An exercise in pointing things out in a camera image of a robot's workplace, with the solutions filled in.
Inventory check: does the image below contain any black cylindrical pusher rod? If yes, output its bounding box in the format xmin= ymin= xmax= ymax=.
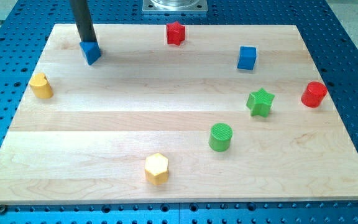
xmin=69 ymin=0 xmax=97 ymax=42

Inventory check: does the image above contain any yellow heart block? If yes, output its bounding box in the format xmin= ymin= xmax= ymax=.
xmin=29 ymin=73 xmax=53 ymax=99

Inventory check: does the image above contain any red star block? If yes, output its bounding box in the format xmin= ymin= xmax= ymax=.
xmin=166 ymin=21 xmax=186 ymax=45

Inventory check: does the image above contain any green star block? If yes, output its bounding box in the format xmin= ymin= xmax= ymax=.
xmin=246 ymin=88 xmax=275 ymax=118

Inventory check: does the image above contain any blue triangular block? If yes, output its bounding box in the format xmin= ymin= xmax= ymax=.
xmin=79 ymin=40 xmax=102 ymax=66

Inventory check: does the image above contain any light wooden board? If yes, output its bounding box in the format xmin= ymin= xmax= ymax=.
xmin=0 ymin=24 xmax=358 ymax=205

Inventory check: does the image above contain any blue cube block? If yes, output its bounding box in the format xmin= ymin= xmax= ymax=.
xmin=237 ymin=46 xmax=257 ymax=70

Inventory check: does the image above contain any yellow hexagon block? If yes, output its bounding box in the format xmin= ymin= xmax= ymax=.
xmin=144 ymin=153 xmax=169 ymax=185

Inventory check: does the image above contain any green cylinder block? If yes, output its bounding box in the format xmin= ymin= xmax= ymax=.
xmin=208 ymin=123 xmax=233 ymax=152

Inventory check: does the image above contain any red cylinder block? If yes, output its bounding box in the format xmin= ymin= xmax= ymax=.
xmin=301 ymin=82 xmax=328 ymax=108

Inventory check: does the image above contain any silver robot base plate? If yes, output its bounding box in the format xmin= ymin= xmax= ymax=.
xmin=142 ymin=0 xmax=208 ymax=13

